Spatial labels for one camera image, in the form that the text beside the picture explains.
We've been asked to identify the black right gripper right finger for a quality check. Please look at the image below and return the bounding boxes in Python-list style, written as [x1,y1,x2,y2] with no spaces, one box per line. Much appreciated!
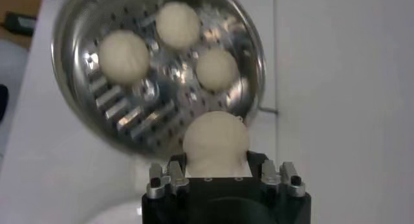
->
[247,150,307,197]

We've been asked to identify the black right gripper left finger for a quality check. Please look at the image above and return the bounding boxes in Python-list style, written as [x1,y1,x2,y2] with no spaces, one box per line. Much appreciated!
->
[147,152,190,199]

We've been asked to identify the white steamed baozi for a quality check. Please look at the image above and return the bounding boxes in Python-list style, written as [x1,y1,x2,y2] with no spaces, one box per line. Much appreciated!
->
[98,29,151,85]
[195,47,240,92]
[155,1,201,50]
[182,111,252,178]

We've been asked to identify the perforated steel steamer basket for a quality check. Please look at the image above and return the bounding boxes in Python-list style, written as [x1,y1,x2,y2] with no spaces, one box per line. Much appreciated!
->
[50,0,267,158]

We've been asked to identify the black rectangular box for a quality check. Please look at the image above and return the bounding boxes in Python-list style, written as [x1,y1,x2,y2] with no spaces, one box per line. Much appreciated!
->
[3,11,37,38]

